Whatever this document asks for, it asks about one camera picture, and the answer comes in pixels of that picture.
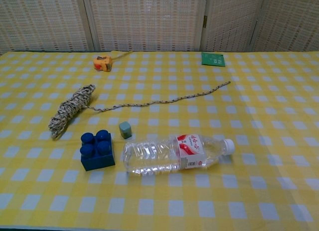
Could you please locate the blue toy building block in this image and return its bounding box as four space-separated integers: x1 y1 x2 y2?
79 130 116 172

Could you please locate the small grey-green cube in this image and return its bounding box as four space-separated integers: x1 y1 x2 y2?
119 121 133 140

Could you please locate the orange tape measure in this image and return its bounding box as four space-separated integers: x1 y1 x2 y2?
93 51 134 72

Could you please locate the speckled braided rope bundle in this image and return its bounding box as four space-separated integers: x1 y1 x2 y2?
48 81 232 140

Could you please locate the yellow white checked tablecloth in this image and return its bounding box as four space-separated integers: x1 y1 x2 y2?
0 50 319 231

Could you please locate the clear plastic water bottle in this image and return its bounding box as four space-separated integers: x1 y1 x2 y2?
122 134 236 178

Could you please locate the green paper packet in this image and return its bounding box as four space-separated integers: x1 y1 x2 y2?
201 52 226 67

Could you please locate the woven folding screen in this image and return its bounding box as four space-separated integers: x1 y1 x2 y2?
0 0 319 55

